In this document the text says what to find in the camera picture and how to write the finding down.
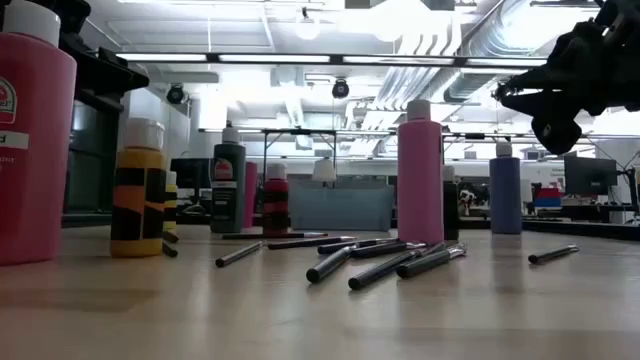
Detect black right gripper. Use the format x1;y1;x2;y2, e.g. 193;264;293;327
501;22;640;156

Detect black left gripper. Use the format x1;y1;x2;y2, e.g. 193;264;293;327
60;0;150;96

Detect small yellow paint bottle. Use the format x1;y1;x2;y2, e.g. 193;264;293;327
109;117;168;259
163;170;179;234

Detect large purple paint bottle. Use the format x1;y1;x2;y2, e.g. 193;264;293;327
489;142;524;236

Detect large red paint bottle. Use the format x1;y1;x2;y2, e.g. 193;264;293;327
0;0;78;267

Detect large pink paint bottle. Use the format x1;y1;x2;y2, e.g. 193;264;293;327
396;98;446;245

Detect small black paint bottle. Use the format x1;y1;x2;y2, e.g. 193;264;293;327
441;164;461;242

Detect lone marker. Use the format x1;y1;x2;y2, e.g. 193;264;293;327
527;243;581;266

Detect large dark green paint bottle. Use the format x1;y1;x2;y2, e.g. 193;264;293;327
209;124;248;235

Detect red and blue bin stack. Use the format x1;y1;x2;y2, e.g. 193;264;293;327
532;186;563;210

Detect black computer monitor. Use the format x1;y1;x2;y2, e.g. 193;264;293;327
563;155;619;197
169;157;215;216

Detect long ceiling light strip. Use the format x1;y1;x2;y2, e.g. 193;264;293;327
115;51;549;69

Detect red plastic cup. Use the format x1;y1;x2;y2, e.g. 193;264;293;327
243;161;259;230

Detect round white ceiling lamp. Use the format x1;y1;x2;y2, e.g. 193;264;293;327
293;7;322;42

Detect white cone-shaped object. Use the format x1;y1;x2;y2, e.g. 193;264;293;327
311;156;338;184

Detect silver ceiling duct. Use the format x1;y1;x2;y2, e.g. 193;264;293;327
374;0;601;109

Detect black aluminium table frame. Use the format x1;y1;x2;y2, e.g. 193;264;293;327
62;212;640;243

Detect black background table frame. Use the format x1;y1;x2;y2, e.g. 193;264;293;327
261;127;339;191

